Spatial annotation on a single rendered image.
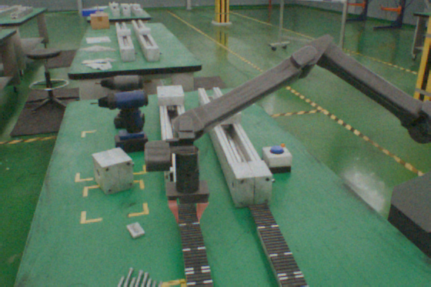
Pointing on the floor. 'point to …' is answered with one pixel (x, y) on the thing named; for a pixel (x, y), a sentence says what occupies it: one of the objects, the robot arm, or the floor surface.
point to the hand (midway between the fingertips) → (188, 218)
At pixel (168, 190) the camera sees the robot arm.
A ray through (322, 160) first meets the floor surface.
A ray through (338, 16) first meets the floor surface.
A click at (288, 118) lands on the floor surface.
